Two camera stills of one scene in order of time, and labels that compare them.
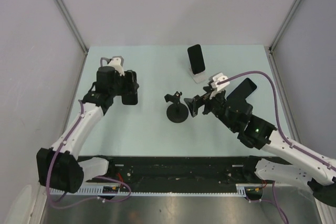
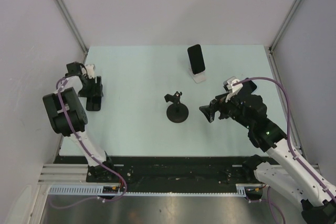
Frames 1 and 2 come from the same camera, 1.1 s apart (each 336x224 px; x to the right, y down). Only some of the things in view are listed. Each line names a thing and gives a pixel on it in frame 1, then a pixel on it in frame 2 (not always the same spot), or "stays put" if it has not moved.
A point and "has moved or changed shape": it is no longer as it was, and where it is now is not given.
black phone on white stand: (196, 59) stays put
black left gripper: (130, 87) -> (96, 91)
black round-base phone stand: (177, 112) stays put
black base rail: (177, 171) stays put
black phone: (129, 99) has moved or changed shape
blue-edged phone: (243, 91) stays put
